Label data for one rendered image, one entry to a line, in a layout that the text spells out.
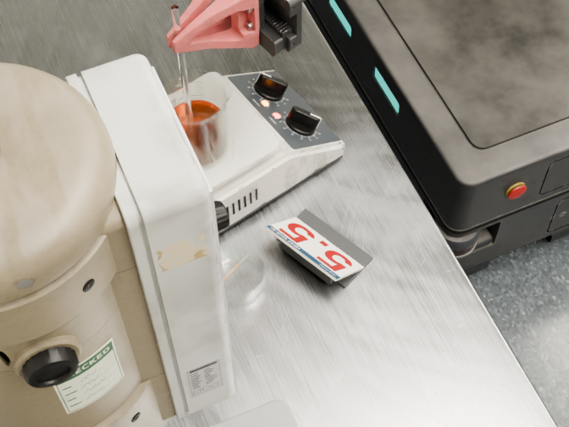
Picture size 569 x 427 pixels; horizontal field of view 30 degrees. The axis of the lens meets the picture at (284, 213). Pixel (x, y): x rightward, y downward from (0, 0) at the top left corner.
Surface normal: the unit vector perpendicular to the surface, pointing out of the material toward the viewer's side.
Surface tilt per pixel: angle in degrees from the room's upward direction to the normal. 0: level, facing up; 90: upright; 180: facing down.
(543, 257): 0
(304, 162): 90
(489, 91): 0
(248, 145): 0
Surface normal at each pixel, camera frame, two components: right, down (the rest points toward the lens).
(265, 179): 0.59, 0.68
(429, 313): -0.01, -0.53
